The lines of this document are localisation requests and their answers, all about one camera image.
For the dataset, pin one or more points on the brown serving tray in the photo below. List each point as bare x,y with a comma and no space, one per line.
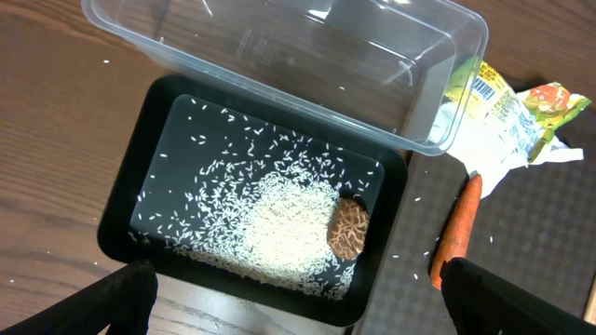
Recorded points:
536,230

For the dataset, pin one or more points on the spilled white rice pile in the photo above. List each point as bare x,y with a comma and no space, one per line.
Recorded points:
251,197

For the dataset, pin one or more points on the orange carrot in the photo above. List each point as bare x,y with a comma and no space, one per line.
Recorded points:
455,240

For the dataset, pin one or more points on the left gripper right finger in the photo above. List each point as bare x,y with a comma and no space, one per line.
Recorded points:
480,302

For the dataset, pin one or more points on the black waste tray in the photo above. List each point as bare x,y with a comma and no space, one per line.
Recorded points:
113,234

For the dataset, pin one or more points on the yellow green snack wrapper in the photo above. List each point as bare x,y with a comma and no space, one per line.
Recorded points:
552,105

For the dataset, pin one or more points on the clear plastic bin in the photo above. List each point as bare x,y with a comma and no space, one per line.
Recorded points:
395,72

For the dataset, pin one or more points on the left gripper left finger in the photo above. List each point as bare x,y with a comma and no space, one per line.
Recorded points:
120,303

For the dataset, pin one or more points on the crumpled white napkin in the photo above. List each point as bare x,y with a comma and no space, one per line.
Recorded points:
491,147

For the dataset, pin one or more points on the brown mushroom food scrap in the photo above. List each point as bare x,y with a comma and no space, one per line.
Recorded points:
348,228

